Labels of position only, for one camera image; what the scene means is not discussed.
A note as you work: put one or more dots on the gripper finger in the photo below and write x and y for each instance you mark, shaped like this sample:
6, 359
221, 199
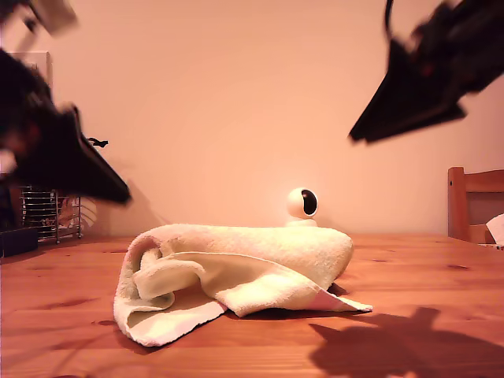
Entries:
393, 94
86, 173
441, 118

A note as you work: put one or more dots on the cream terry tea towel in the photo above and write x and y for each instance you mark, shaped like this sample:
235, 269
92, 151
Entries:
275, 252

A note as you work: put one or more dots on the black elastic loop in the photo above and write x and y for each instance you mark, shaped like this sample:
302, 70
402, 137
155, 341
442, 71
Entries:
98, 142

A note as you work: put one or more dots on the wooden chair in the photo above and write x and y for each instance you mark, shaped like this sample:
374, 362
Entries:
456, 204

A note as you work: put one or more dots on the dark blue box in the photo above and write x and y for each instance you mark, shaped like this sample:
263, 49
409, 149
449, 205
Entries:
19, 242

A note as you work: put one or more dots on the white tissue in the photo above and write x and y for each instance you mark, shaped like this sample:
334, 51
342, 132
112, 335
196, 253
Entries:
497, 230

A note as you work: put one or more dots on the white round security camera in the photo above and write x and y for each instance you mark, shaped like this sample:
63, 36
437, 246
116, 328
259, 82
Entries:
293, 204

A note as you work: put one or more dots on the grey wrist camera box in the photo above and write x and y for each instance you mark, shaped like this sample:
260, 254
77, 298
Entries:
59, 15

